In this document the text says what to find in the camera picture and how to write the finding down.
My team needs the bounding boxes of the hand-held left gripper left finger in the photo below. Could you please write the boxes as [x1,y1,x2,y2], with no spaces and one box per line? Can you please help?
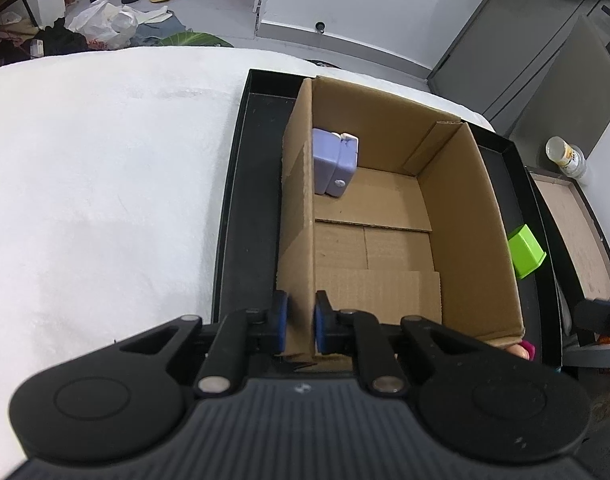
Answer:
[116,290,290,401]

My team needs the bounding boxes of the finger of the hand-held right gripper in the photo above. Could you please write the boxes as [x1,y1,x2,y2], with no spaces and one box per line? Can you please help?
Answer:
[573,298,610,345]

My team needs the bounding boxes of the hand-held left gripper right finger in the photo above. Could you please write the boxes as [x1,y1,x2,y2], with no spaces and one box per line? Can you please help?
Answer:
[312,290,490,401]

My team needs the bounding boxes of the large black tray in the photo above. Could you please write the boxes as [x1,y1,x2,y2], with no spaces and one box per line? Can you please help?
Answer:
[211,69,566,368]

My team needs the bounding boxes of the brown cardboard box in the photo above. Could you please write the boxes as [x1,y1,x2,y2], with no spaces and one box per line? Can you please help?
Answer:
[275,75,526,362]

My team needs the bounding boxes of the pink toy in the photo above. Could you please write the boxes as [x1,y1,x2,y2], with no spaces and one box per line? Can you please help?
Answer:
[502,339,537,362]

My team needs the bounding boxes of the black tray with brown lining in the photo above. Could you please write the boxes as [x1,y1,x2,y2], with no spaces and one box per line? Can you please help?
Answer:
[527,166,610,307]

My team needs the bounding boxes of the green plastic box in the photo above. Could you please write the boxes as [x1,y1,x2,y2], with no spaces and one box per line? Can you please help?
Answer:
[507,224,548,281]

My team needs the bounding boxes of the white plastic jar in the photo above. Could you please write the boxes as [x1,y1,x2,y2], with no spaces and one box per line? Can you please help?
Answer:
[545,136,589,180]

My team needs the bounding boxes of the purple plastic box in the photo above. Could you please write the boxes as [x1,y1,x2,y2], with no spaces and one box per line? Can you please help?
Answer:
[312,128,360,198]

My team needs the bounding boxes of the grey metal cabinet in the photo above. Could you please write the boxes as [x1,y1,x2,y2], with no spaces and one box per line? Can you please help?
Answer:
[427,0,610,171]

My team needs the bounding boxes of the green leaf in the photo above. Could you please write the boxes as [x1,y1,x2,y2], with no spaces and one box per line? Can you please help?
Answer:
[155,31,234,49]

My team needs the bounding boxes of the blue jeans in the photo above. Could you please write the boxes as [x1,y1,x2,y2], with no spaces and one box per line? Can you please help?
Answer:
[134,14,187,47]

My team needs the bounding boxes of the white panel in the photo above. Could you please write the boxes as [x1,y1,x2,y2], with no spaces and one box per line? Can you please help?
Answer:
[254,0,516,79]

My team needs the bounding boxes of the pile of clothes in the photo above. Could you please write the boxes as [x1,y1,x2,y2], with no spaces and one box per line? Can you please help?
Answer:
[122,4,171,27]

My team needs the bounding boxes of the white plastic bag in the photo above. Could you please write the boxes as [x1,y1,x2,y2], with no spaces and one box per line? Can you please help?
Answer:
[65,0,139,51]

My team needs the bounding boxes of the dark clothes pile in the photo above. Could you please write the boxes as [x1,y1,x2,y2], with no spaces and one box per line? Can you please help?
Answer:
[34,17,89,57]

